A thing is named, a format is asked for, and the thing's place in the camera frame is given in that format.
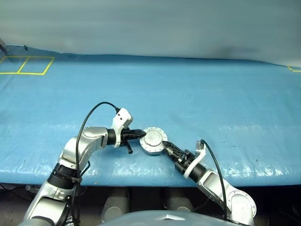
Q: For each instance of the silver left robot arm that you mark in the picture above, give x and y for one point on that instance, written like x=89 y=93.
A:
x=91 y=139

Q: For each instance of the grey rounded cylinder shape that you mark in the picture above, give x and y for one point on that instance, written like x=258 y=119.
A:
x=115 y=204
x=179 y=200

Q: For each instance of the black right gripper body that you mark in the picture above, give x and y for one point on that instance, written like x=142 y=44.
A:
x=185 y=162

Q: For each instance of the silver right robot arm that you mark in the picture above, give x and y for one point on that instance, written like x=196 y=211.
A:
x=218 y=188

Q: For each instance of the yellow tape corner mark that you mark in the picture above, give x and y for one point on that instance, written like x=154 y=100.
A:
x=294 y=70

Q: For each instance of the grey rounded robot torso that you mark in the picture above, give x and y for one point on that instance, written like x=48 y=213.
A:
x=164 y=217

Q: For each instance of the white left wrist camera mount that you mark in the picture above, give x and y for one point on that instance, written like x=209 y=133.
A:
x=121 y=118

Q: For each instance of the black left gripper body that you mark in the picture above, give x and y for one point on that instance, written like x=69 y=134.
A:
x=126 y=136

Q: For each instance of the silver round housing lid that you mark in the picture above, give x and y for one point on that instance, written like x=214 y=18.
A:
x=152 y=139

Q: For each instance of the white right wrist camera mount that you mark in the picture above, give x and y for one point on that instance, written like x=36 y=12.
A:
x=200 y=155

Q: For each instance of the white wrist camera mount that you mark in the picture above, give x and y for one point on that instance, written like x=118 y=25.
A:
x=121 y=118
x=200 y=155

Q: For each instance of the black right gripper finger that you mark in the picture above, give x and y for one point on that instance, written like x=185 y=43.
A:
x=171 y=154
x=172 y=147

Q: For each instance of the blue table cover sheet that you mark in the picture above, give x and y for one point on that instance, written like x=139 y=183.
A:
x=150 y=89

